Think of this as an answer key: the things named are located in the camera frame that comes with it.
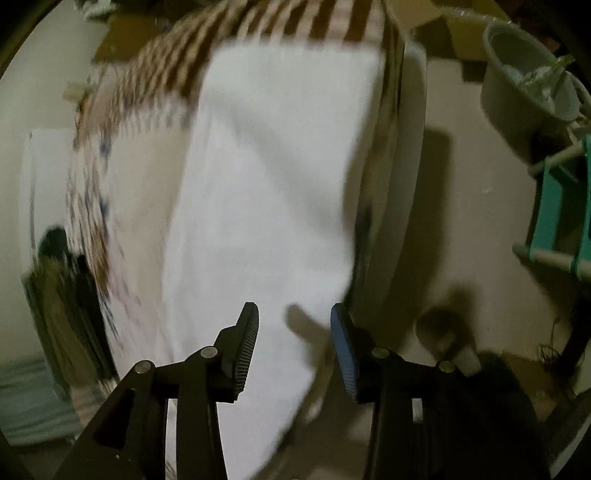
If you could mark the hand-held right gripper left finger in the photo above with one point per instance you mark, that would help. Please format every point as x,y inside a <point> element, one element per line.
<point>247,353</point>

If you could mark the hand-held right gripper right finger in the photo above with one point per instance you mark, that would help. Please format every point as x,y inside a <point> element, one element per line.
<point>344,357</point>

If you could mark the white mattress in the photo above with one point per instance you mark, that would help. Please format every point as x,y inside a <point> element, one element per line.
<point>412,184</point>

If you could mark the dark cloth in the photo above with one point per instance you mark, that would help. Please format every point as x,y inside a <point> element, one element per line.
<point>69,295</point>

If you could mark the light blue cloth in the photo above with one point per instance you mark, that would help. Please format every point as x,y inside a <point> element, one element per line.
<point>32,401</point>

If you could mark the brown checked blanket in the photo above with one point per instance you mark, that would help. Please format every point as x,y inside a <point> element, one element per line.
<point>152,78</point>

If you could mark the grey plastic bucket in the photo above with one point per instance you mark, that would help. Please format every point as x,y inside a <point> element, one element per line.
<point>508,106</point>

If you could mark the brown cardboard box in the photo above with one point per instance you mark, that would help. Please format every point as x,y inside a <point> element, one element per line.
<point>461,32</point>
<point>124,39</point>

